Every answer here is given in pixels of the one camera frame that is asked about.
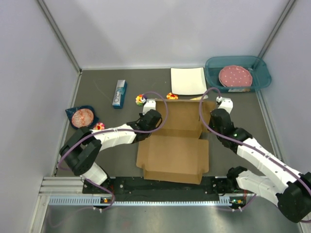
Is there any brown cardboard box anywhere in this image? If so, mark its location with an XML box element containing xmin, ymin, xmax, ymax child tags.
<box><xmin>136</xmin><ymin>99</ymin><xmax>216</xmax><ymax>184</ymax></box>

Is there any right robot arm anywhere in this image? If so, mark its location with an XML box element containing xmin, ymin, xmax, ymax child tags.
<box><xmin>209</xmin><ymin>109</ymin><xmax>311</xmax><ymax>223</ymax></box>

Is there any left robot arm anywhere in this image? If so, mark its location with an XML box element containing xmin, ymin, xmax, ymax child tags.
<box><xmin>59</xmin><ymin>109</ymin><xmax>162</xmax><ymax>187</ymax></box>

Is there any blue toothpaste box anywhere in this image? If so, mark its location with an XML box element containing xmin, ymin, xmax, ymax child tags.
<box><xmin>112</xmin><ymin>80</ymin><xmax>127</xmax><ymax>109</ymax></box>

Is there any rainbow flower plush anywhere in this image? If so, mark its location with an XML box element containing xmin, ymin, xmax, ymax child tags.
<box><xmin>135</xmin><ymin>95</ymin><xmax>146</xmax><ymax>106</ymax></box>

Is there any orange sun flower plush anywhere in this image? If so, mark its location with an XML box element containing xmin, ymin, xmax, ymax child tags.
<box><xmin>166</xmin><ymin>92</ymin><xmax>179</xmax><ymax>100</ymax></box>

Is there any white square plate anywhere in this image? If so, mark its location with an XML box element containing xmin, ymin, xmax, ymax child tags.
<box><xmin>171</xmin><ymin>67</ymin><xmax>207</xmax><ymax>96</ymax></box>

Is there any pink flower plush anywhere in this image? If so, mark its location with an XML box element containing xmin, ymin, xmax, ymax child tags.
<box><xmin>93</xmin><ymin>122</ymin><xmax>105</xmax><ymax>130</ymax></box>

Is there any blue bowl red inside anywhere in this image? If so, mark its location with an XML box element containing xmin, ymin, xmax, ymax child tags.
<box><xmin>65</xmin><ymin>105</ymin><xmax>99</xmax><ymax>130</ymax></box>

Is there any pink dotted plate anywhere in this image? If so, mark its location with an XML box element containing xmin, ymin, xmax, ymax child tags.
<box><xmin>218</xmin><ymin>65</ymin><xmax>253</xmax><ymax>87</ymax></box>

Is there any teal plastic bin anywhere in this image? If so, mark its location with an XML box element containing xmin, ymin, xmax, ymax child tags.
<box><xmin>205</xmin><ymin>56</ymin><xmax>272</xmax><ymax>93</ymax></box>

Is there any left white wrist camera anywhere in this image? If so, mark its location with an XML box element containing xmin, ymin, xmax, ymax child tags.
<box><xmin>142</xmin><ymin>99</ymin><xmax>156</xmax><ymax>116</ymax></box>

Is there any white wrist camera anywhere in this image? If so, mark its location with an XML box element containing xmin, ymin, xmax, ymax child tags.
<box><xmin>142</xmin><ymin>99</ymin><xmax>156</xmax><ymax>116</ymax></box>
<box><xmin>216</xmin><ymin>97</ymin><xmax>233</xmax><ymax>114</ymax></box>

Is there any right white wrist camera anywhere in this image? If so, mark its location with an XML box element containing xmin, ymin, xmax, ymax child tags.
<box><xmin>216</xmin><ymin>97</ymin><xmax>233</xmax><ymax>114</ymax></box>

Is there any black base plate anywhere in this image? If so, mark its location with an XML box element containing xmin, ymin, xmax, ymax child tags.
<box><xmin>82</xmin><ymin>176</ymin><xmax>246</xmax><ymax>202</ymax></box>

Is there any grey slotted cable duct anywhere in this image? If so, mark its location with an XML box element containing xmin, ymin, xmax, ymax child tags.
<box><xmin>49</xmin><ymin>196</ymin><xmax>232</xmax><ymax>206</ymax></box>

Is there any aluminium frame rail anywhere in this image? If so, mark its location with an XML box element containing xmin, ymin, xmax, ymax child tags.
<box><xmin>38</xmin><ymin>176</ymin><xmax>304</xmax><ymax>197</ymax></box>

